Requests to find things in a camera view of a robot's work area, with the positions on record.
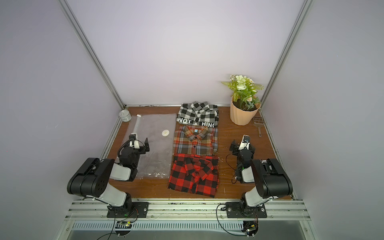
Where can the red black plaid shirt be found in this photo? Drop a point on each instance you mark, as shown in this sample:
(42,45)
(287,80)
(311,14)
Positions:
(195,174)

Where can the white round bag valve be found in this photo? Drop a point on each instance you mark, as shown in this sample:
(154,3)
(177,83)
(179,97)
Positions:
(165,133)

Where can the peach flower pot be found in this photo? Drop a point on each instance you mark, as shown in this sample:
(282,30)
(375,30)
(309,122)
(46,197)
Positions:
(240,117)

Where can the green artificial plant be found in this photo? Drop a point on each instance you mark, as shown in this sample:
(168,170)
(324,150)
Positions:
(245,91)

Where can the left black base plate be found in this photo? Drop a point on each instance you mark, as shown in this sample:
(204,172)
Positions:
(139,209)

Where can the aluminium mounting rail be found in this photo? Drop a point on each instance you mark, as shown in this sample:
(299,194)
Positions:
(182,214)

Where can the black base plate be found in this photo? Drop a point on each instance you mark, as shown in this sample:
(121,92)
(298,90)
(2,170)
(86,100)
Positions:
(139,209)
(241,210)

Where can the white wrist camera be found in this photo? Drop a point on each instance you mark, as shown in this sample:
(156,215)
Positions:
(245,143)
(133,141)

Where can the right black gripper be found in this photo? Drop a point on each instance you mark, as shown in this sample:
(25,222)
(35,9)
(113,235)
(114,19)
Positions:
(238,147)

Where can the small metal can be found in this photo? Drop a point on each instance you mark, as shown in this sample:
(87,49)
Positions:
(125,115)

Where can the circuit board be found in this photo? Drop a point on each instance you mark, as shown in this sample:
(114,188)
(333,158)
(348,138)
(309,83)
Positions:
(123,228)
(250,228)

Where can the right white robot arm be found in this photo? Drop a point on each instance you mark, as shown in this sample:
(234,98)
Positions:
(270,179)

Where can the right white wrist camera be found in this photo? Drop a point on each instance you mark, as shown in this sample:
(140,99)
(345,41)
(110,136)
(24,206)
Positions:
(245,143)

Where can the right circuit board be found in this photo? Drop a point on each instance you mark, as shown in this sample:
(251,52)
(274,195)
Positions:
(250,228)

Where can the left circuit board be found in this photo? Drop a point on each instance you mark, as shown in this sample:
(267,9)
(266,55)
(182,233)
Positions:
(123,228)

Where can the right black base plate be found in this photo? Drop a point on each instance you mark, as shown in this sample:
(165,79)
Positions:
(241,210)

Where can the clear plastic vacuum bag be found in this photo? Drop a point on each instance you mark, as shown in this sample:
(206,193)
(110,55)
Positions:
(157,162)

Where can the black white plaid shirt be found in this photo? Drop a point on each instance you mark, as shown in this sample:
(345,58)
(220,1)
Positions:
(199,114)

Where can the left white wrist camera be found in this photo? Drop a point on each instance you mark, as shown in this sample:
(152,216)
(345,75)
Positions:
(133,141)

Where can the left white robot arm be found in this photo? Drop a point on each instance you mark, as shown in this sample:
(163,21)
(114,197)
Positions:
(91,180)

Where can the multicolour plaid shirt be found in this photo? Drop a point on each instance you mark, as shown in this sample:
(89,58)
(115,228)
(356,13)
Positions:
(196,140)

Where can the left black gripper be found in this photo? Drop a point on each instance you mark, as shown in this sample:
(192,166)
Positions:
(147,147)

